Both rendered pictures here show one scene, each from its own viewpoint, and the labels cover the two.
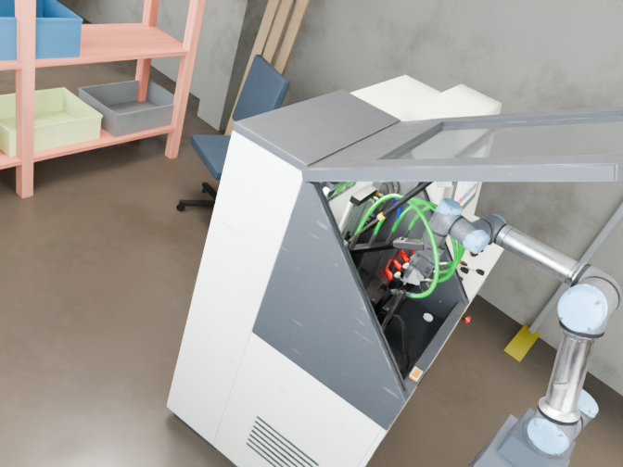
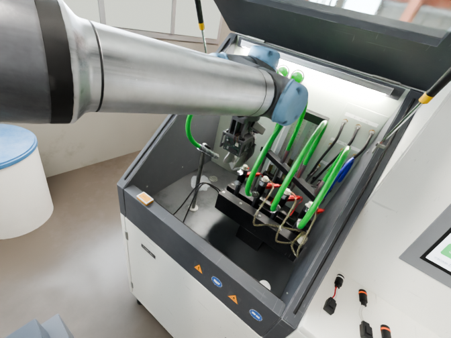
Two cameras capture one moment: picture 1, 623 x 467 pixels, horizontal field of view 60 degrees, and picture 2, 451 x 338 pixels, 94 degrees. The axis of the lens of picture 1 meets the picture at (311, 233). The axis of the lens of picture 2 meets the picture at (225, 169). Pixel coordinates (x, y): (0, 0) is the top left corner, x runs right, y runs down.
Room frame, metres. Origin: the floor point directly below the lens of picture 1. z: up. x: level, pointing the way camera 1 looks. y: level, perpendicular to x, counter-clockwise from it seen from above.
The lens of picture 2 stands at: (1.61, -0.95, 1.52)
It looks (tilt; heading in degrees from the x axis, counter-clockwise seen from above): 36 degrees down; 95
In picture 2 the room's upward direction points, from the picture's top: 15 degrees clockwise
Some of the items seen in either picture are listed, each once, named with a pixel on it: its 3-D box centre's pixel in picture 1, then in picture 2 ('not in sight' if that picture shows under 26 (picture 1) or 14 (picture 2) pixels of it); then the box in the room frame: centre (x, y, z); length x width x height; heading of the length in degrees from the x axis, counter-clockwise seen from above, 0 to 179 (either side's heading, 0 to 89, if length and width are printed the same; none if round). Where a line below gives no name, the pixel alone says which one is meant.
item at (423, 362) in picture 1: (427, 356); (190, 251); (1.54, -0.57, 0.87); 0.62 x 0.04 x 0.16; 159
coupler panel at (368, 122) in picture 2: (375, 196); (341, 149); (1.95, -0.19, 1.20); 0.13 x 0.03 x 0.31; 159
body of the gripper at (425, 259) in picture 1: (426, 255); (241, 131); (1.59, -0.39, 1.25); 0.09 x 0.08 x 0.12; 69
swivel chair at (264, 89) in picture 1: (237, 149); not in sight; (3.21, 0.65, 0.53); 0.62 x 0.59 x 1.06; 152
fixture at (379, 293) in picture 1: (390, 299); (257, 223); (1.74, -0.39, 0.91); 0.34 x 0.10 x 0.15; 159
